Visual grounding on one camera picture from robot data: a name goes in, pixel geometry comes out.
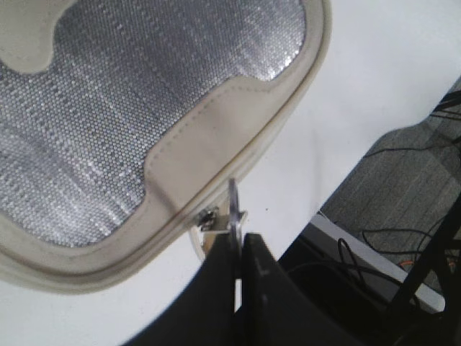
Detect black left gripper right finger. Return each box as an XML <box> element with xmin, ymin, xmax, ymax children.
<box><xmin>238</xmin><ymin>233</ymin><xmax>361</xmax><ymax>345</ymax></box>

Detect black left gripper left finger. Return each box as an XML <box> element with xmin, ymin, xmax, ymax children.
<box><xmin>126</xmin><ymin>234</ymin><xmax>235</xmax><ymax>345</ymax></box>

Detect silver zipper pull ring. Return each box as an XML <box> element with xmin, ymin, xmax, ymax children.
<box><xmin>196</xmin><ymin>178</ymin><xmax>249</xmax><ymax>289</ymax></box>

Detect cream canvas zipper bag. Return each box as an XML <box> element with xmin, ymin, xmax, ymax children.
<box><xmin>1</xmin><ymin>1</ymin><xmax>331</xmax><ymax>294</ymax></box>

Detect black floor cables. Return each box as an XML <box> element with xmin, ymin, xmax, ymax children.
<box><xmin>287</xmin><ymin>89</ymin><xmax>461</xmax><ymax>325</ymax></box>

